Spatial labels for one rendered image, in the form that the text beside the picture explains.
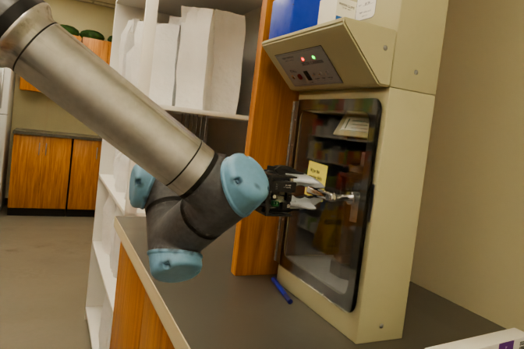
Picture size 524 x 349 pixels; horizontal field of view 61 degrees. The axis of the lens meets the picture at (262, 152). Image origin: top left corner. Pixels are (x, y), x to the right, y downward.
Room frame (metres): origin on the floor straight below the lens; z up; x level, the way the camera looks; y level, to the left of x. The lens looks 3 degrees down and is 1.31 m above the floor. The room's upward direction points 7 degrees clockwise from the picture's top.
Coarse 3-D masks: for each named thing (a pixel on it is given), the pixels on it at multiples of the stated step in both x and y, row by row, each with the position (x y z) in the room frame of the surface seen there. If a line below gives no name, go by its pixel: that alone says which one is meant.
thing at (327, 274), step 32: (320, 128) 0.95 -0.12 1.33; (352, 128) 0.85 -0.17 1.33; (320, 160) 0.94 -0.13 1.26; (352, 160) 0.84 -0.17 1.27; (288, 224) 1.03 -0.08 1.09; (320, 224) 0.91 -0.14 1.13; (352, 224) 0.81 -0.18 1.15; (288, 256) 1.02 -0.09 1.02; (320, 256) 0.90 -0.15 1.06; (352, 256) 0.80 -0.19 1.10; (320, 288) 0.88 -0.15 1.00; (352, 288) 0.79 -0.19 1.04
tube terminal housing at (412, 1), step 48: (384, 0) 0.83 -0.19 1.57; (432, 0) 0.82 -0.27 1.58; (432, 48) 0.83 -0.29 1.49; (336, 96) 0.93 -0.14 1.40; (384, 96) 0.80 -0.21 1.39; (432, 96) 0.83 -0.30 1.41; (384, 144) 0.79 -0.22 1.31; (384, 192) 0.80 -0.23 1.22; (384, 240) 0.80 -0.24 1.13; (288, 288) 1.02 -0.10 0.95; (384, 288) 0.81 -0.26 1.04; (384, 336) 0.82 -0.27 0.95
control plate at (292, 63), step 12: (312, 48) 0.87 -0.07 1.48; (288, 60) 0.97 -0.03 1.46; (300, 60) 0.93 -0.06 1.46; (312, 60) 0.89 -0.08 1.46; (324, 60) 0.86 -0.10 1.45; (288, 72) 1.01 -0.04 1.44; (300, 72) 0.97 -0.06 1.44; (312, 72) 0.93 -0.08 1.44; (324, 72) 0.89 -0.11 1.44; (336, 72) 0.86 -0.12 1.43; (300, 84) 1.00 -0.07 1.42; (312, 84) 0.96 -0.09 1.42
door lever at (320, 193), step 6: (306, 192) 0.88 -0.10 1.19; (312, 192) 0.86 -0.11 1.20; (318, 192) 0.84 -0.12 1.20; (324, 192) 0.82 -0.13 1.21; (330, 192) 0.81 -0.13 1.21; (348, 192) 0.83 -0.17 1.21; (324, 198) 0.82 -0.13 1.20; (330, 198) 0.80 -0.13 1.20; (336, 198) 0.81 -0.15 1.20; (342, 198) 0.82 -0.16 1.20; (348, 198) 0.82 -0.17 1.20; (354, 198) 0.82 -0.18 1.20; (348, 204) 0.83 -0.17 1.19
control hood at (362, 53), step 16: (304, 32) 0.85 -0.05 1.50; (320, 32) 0.81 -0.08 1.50; (336, 32) 0.77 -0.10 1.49; (352, 32) 0.75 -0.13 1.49; (368, 32) 0.76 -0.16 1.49; (384, 32) 0.78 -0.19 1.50; (272, 48) 0.99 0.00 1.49; (288, 48) 0.94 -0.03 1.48; (304, 48) 0.89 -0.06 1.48; (336, 48) 0.80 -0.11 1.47; (352, 48) 0.77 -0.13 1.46; (368, 48) 0.76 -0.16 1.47; (384, 48) 0.78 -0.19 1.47; (336, 64) 0.84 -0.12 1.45; (352, 64) 0.80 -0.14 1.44; (368, 64) 0.77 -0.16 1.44; (384, 64) 0.78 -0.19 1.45; (288, 80) 1.04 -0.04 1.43; (352, 80) 0.83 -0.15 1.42; (368, 80) 0.79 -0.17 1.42; (384, 80) 0.78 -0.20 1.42
